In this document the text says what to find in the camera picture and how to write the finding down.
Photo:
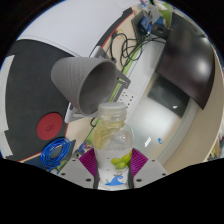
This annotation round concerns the white paper sheet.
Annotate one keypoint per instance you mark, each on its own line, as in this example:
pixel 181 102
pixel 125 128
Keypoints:
pixel 6 100

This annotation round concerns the flat round red coaster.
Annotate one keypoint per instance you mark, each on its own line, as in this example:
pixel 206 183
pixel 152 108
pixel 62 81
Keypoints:
pixel 50 126

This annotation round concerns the navy mouse pad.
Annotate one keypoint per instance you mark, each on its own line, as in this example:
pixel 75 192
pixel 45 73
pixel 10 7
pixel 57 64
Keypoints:
pixel 35 162

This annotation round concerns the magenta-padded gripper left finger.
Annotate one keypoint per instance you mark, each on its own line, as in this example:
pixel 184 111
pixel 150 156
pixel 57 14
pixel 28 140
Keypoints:
pixel 75 171

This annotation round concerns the open white paper notebook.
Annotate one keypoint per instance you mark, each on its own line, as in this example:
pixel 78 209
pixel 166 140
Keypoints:
pixel 73 23

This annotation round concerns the white wall power outlet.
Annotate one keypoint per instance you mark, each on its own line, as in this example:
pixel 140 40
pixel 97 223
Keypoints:
pixel 127 98

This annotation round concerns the black desk mat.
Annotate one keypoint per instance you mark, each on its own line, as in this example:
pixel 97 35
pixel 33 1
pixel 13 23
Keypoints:
pixel 30 86

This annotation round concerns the small blue device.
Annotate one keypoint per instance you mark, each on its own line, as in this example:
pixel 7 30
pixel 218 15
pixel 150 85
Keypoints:
pixel 145 24

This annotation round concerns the clear plastic water bottle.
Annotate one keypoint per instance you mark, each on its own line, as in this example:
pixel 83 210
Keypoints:
pixel 113 146

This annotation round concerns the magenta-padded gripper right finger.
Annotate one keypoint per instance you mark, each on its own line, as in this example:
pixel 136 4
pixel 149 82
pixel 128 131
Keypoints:
pixel 150 171

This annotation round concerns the grey ribbed cup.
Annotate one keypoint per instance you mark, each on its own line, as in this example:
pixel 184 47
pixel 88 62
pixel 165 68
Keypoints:
pixel 76 78

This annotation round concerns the black computer monitor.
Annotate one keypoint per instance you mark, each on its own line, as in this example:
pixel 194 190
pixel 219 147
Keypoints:
pixel 186 60

